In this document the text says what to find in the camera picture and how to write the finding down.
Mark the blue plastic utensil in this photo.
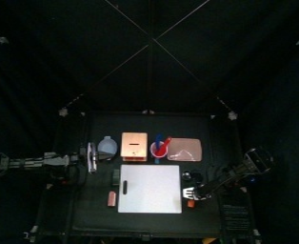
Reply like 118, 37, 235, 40
154, 133, 164, 165

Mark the black round object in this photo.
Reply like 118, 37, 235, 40
182, 171, 204, 185

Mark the white printed label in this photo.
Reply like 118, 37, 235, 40
222, 203, 247, 225

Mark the pink plastic cup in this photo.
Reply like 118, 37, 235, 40
150, 141, 171, 159

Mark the copper brown box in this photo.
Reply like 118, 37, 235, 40
120, 132, 150, 162

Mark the white cutting board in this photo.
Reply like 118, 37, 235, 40
118, 164, 183, 214

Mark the thin diagonal brace wire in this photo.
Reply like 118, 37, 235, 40
103, 0, 234, 112
64, 0, 211, 111

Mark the salmon pink toy piece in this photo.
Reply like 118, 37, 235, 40
107, 190, 119, 208

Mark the dark green toy piece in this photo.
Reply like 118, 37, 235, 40
111, 169, 123, 187

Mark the red plastic utensil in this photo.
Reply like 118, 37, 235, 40
158, 136, 174, 154

